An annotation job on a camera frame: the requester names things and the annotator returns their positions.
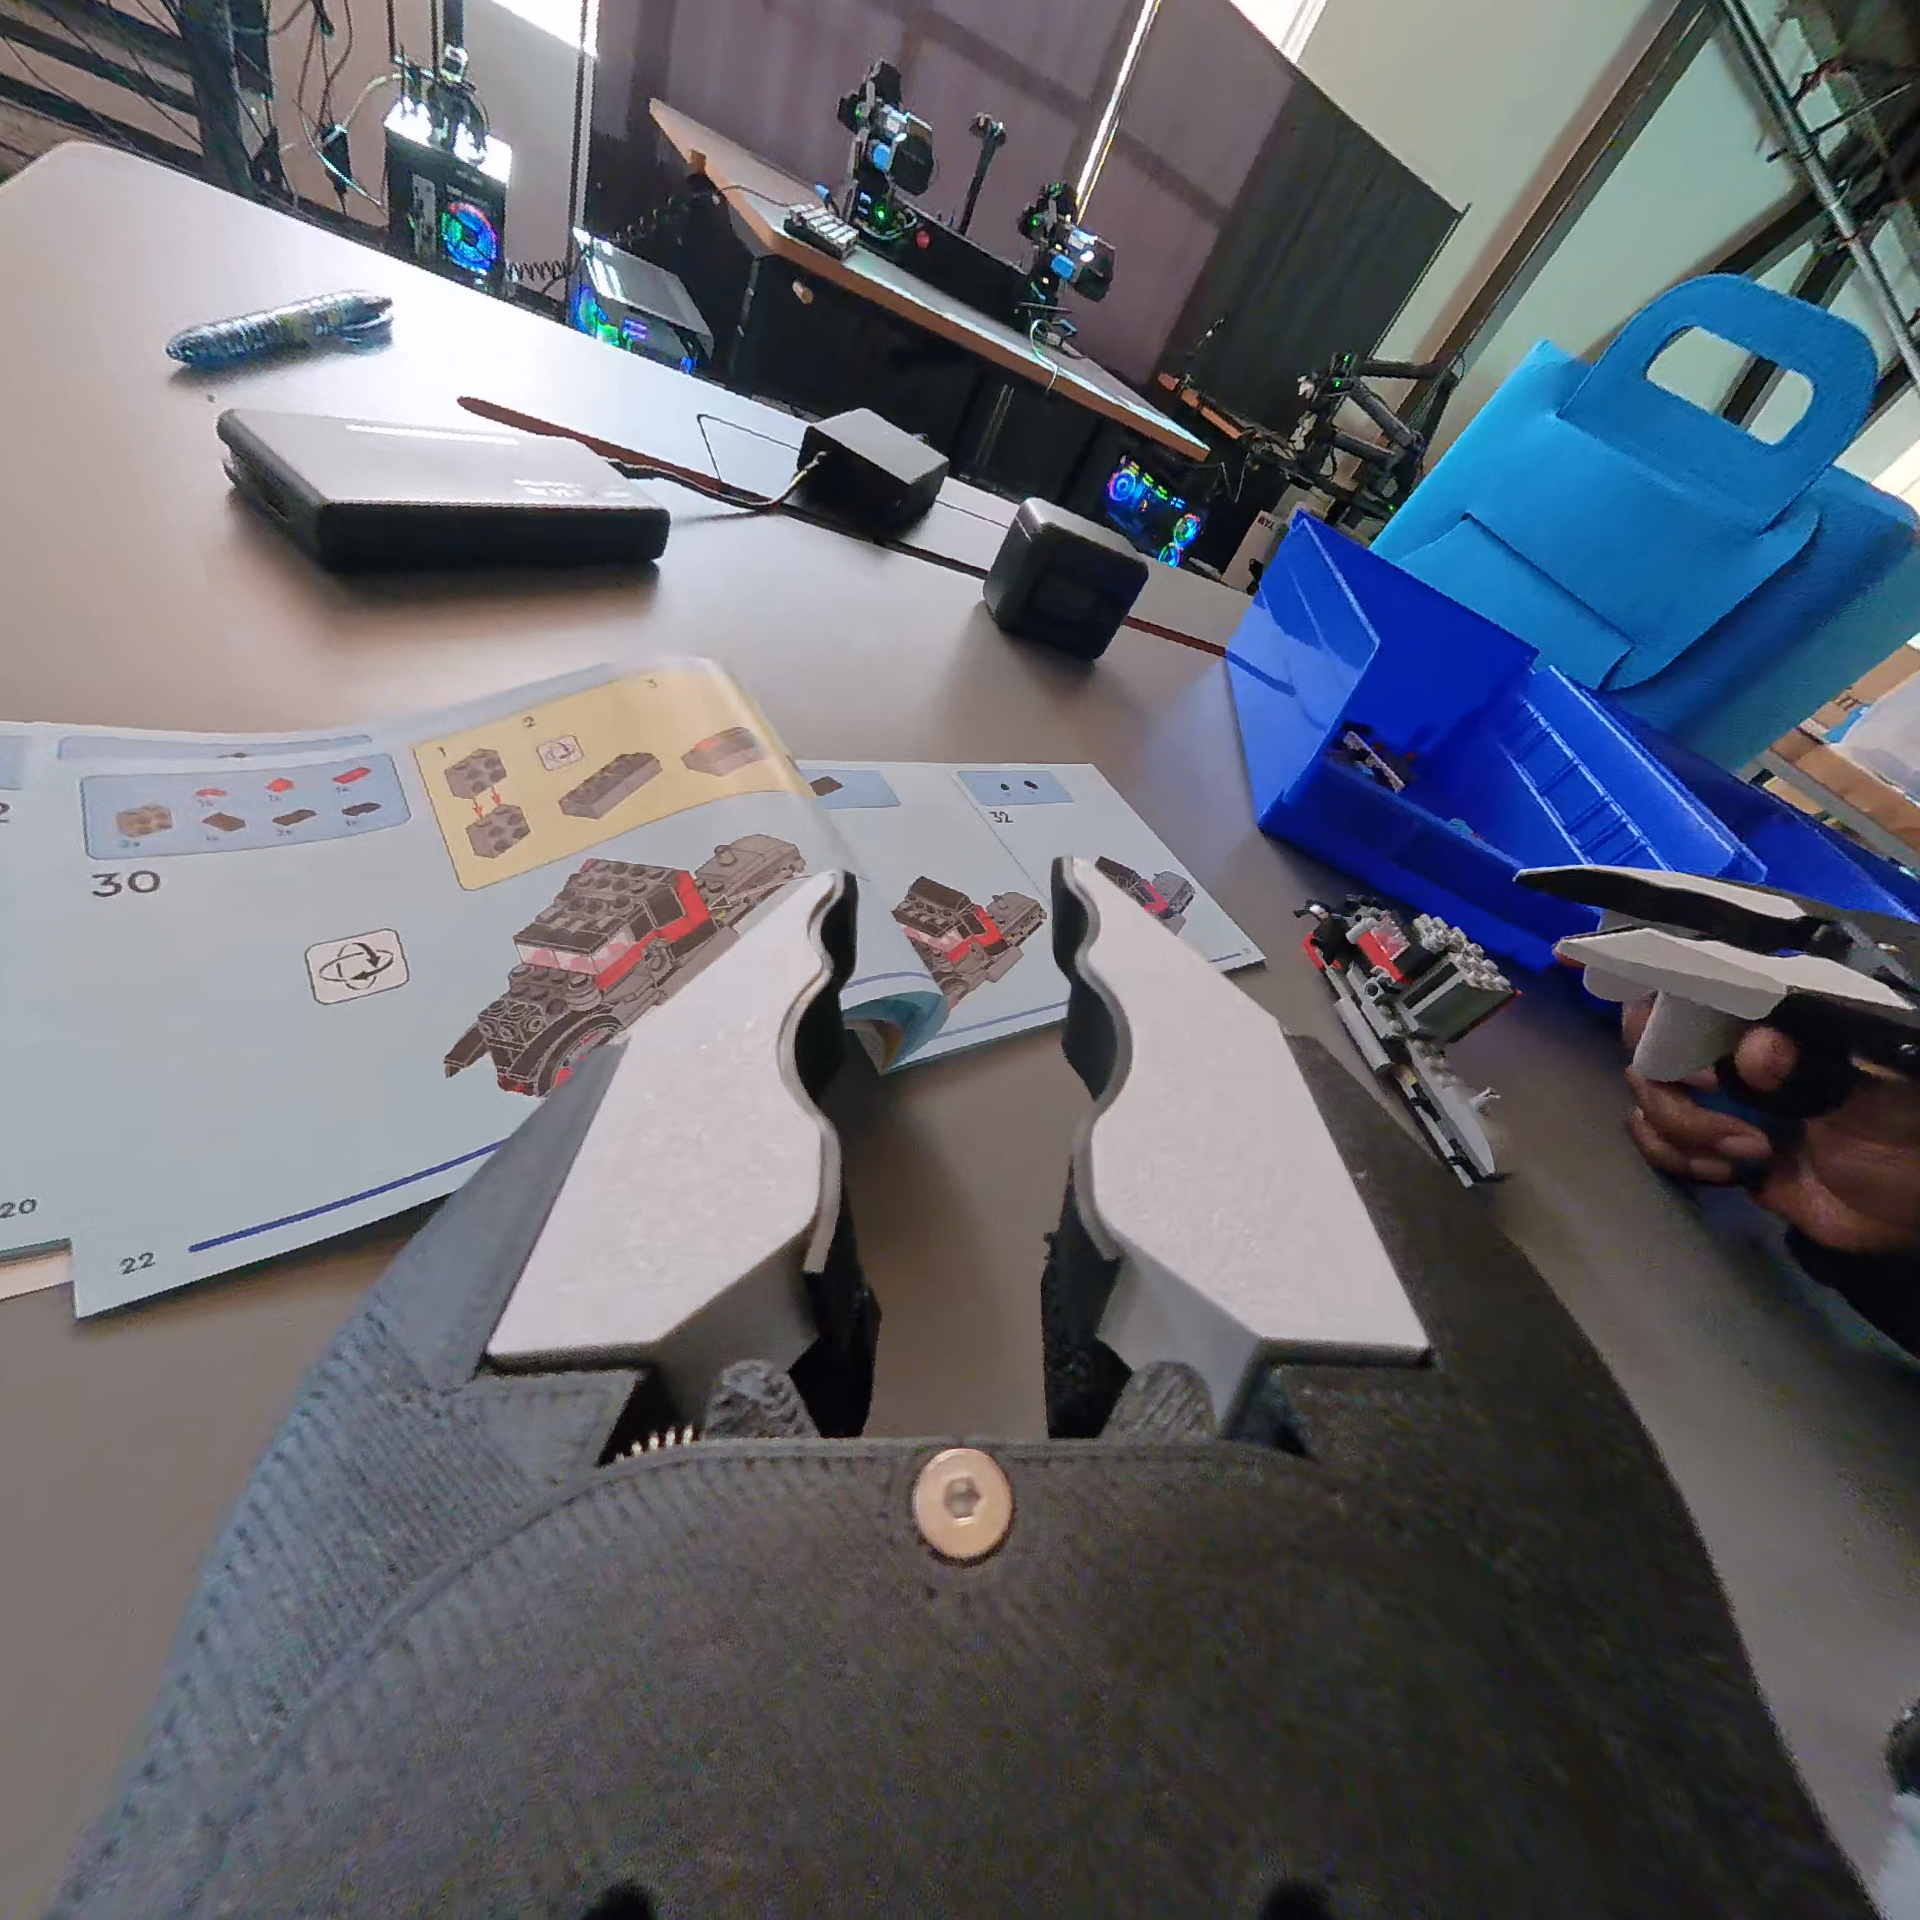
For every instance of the black power adapter box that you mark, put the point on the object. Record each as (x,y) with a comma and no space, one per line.
(871,469)

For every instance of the blue pen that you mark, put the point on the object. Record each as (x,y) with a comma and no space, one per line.
(278,329)

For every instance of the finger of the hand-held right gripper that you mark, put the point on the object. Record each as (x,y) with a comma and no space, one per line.
(1695,899)
(1695,971)

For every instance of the grey desk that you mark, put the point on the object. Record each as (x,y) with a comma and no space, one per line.
(227,633)

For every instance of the black silver power bank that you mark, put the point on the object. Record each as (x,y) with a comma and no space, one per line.
(436,494)

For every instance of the black cube power station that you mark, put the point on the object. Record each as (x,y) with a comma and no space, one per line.
(1066,579)

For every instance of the grey black toy brick truck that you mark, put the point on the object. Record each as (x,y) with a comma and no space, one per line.
(1418,991)

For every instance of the large blue plastic bin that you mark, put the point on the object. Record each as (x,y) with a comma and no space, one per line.
(1320,662)

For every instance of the blue felt bag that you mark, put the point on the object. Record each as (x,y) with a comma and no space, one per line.
(1620,482)

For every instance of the person's right forearm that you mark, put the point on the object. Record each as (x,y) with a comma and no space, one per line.
(1870,1290)

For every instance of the black cabinet work table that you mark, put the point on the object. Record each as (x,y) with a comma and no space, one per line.
(899,343)

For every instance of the person's right hand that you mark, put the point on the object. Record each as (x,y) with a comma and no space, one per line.
(1845,1171)

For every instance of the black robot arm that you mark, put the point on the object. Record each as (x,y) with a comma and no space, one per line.
(887,153)
(1069,251)

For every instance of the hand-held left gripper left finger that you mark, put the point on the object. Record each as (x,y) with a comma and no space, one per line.
(674,1187)

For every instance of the black metal rig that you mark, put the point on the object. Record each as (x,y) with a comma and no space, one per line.
(1351,420)

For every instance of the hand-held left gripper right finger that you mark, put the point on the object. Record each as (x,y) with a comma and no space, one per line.
(1244,1199)

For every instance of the computer tower with glowing fans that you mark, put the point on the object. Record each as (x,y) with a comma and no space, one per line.
(1149,505)
(637,301)
(452,209)

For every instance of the pile of mixed toy bricks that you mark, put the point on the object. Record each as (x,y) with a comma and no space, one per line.
(1374,758)

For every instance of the brick instruction booklet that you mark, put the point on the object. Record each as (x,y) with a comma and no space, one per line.
(227,1048)

